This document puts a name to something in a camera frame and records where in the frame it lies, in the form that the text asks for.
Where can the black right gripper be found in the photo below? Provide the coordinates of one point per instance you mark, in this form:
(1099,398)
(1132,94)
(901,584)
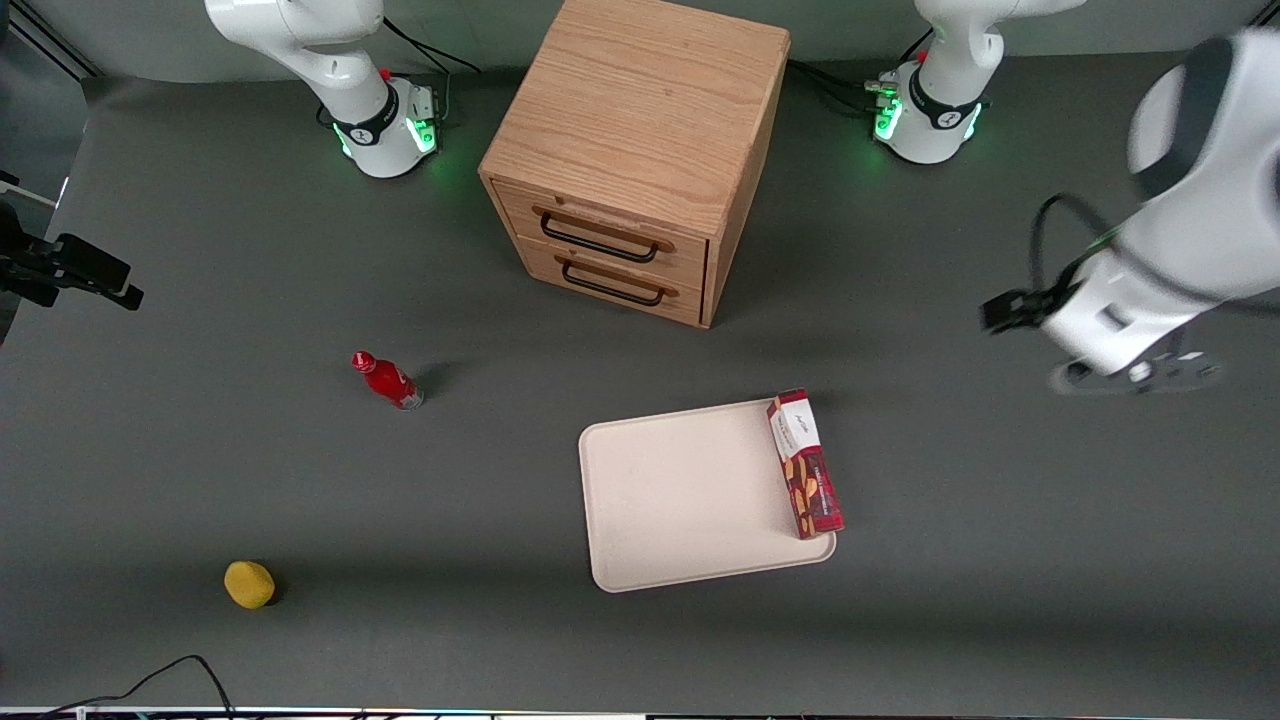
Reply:
(52,262)

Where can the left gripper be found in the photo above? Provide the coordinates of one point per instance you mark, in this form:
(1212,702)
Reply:
(1022,306)

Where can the red cookie box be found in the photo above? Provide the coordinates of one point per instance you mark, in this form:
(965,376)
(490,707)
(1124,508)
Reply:
(806,470)

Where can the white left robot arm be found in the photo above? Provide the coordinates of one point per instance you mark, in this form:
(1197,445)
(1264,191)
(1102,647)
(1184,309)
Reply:
(1220,200)

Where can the beige plastic tray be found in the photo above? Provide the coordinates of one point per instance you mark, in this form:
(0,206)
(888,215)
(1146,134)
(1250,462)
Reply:
(680,500)

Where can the red soda bottle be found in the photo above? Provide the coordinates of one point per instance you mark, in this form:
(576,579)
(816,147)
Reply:
(390,381)

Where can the yellow sponge ball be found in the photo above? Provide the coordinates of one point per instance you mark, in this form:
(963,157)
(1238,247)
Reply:
(249,584)

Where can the wooden two-drawer cabinet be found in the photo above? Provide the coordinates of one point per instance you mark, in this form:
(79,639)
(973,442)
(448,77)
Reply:
(640,110)

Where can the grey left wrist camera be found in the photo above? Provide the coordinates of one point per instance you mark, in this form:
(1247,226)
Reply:
(1150,378)

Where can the aluminium frame rail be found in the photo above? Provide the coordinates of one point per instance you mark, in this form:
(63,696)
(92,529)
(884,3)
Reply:
(55,40)

